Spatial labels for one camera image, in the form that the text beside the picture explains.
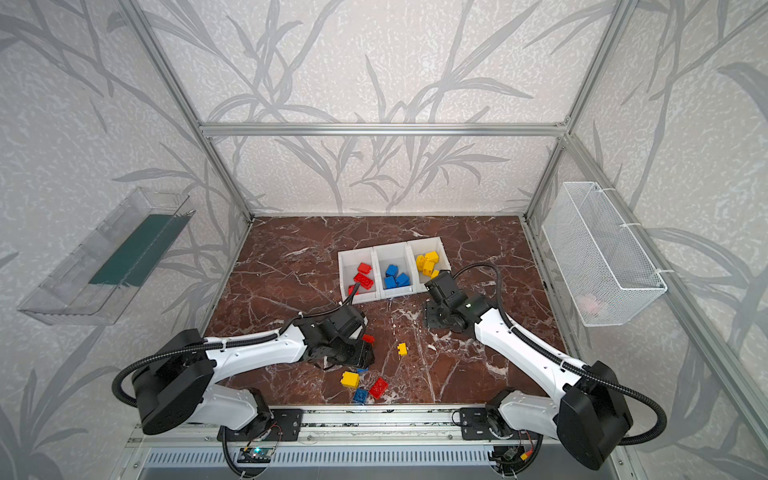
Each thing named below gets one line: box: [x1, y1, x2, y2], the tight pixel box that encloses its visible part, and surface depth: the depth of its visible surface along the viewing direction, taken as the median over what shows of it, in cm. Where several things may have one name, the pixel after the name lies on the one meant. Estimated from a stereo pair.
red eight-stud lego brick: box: [353, 273, 374, 290], surface depth 101 cm
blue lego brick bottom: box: [353, 388, 368, 403], surface depth 79 cm
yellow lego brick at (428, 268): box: [423, 261, 435, 277], surface depth 104 cm
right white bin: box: [406, 236, 451, 293], surface depth 104 cm
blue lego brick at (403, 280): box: [396, 272, 411, 287], surface depth 100 cm
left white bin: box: [338, 247, 381, 305], surface depth 101 cm
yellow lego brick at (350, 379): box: [340, 371, 360, 388], surface depth 81 cm
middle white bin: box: [372, 243, 416, 300], surface depth 101 cm
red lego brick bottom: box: [369, 377, 388, 399], surface depth 81 cm
